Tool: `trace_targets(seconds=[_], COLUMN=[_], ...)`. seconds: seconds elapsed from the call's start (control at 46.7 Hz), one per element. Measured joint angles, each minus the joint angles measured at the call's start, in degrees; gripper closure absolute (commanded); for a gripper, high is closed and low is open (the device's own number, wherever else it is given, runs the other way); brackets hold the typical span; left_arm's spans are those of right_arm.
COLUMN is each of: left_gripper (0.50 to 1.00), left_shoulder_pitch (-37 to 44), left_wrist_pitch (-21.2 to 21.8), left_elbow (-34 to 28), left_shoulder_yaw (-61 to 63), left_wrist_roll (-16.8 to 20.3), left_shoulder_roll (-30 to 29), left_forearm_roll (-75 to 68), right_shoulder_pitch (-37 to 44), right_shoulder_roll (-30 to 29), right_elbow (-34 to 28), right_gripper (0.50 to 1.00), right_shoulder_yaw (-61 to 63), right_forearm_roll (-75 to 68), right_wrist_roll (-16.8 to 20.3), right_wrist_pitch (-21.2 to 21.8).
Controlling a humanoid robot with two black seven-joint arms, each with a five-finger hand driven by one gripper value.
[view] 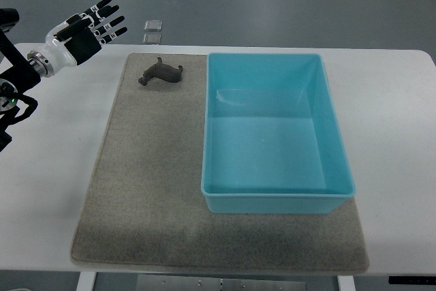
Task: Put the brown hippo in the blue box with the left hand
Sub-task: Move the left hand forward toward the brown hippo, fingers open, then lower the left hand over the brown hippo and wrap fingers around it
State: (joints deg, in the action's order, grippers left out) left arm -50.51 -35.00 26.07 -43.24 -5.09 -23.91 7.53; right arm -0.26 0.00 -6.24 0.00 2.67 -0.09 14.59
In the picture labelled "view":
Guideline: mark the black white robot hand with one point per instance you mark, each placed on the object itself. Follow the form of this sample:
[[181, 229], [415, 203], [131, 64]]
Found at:
[[83, 35]]

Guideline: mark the brown toy hippo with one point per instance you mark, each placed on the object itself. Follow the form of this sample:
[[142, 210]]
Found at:
[[161, 71]]

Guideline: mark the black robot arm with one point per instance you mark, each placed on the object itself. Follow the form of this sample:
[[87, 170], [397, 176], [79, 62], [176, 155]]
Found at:
[[22, 76]]

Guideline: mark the blue plastic box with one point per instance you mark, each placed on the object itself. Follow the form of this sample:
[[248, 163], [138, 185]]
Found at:
[[272, 143]]

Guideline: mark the lower floor socket plate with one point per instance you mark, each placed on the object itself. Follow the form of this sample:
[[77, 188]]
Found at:
[[152, 38]]

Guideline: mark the grey felt mat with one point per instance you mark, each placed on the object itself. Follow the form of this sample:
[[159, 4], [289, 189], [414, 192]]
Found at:
[[145, 208]]

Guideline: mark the white left table leg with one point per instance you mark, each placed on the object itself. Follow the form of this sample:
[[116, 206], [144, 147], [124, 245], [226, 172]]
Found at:
[[86, 281]]

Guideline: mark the white table leg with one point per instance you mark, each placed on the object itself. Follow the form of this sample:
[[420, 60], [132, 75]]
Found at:
[[86, 281], [346, 283]]

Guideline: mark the white right table leg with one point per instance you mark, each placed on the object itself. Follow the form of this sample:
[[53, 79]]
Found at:
[[346, 283]]

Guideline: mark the black bar under table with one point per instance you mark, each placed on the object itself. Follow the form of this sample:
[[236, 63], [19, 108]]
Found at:
[[412, 280]]

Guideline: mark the metal table base plate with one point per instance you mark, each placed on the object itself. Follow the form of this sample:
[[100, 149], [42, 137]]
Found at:
[[162, 282]]

